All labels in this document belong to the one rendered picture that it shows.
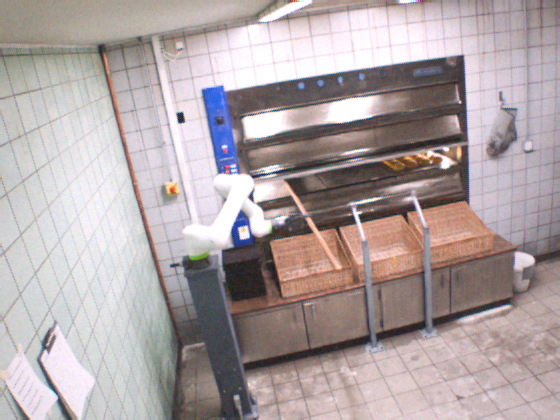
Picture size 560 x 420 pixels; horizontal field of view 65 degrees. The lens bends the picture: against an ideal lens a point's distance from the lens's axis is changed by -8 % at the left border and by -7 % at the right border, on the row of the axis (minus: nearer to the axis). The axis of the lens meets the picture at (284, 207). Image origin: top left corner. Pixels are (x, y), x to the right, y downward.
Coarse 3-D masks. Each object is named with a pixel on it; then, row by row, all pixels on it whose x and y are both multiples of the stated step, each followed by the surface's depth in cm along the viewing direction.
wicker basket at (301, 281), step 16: (304, 240) 386; (336, 240) 385; (288, 256) 386; (304, 256) 387; (320, 256) 388; (336, 256) 390; (288, 272) 385; (304, 272) 380; (320, 272) 347; (336, 272) 348; (288, 288) 360; (304, 288) 349; (320, 288) 351
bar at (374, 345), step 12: (408, 192) 350; (348, 204) 346; (360, 204) 347; (420, 216) 343; (360, 228) 339; (372, 300) 349; (372, 312) 353; (372, 324) 357; (432, 324) 366; (372, 336) 361; (432, 336) 365; (372, 348) 364; (384, 348) 362
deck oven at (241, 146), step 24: (336, 72) 349; (384, 120) 368; (408, 120) 371; (240, 144) 356; (264, 144) 359; (408, 144) 377; (432, 144) 390; (240, 168) 363; (360, 216) 391; (384, 216) 395; (264, 240) 385; (264, 264) 392
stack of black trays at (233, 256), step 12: (228, 252) 365; (240, 252) 362; (252, 252) 358; (228, 264) 343; (240, 264) 345; (252, 264) 347; (228, 276) 347; (240, 276) 348; (252, 276) 350; (228, 288) 352; (240, 288) 352; (252, 288) 354; (264, 288) 354
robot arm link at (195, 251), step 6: (186, 228) 274; (192, 228) 271; (198, 228) 270; (186, 234) 270; (192, 234) 268; (198, 234) 267; (186, 240) 271; (192, 240) 269; (198, 240) 266; (186, 246) 274; (192, 246) 271; (198, 246) 269; (192, 252) 273; (198, 252) 273; (204, 252) 275; (192, 258) 275; (198, 258) 275
